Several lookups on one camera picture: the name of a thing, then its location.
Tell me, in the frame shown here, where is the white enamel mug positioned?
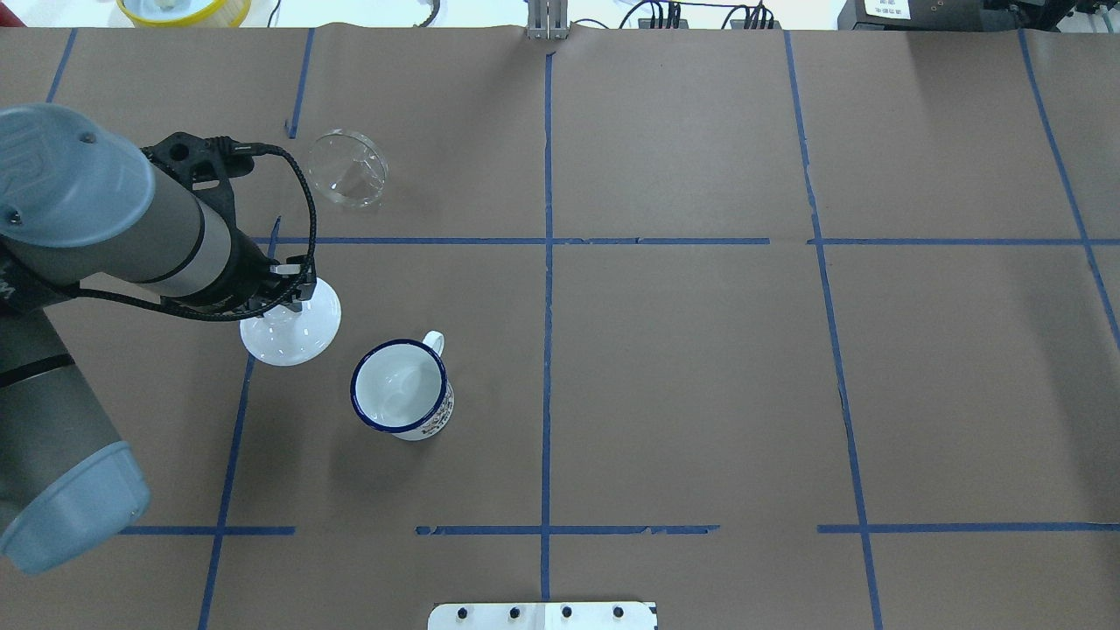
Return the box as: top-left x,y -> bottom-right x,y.
349,331 -> 455,442

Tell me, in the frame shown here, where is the aluminium frame post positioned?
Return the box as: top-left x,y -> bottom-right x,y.
525,0 -> 571,40

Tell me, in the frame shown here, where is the black computer box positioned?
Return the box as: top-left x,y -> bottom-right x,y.
836,1 -> 1076,33

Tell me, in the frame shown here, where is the far black camera cable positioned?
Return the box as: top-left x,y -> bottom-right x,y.
52,140 -> 319,323

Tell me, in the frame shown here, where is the yellow tape roll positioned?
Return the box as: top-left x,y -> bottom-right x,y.
115,1 -> 252,28

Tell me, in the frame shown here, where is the white ceramic lid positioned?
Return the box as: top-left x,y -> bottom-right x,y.
239,279 -> 340,367

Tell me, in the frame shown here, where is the white camera stand column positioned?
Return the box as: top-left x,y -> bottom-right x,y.
427,601 -> 659,629

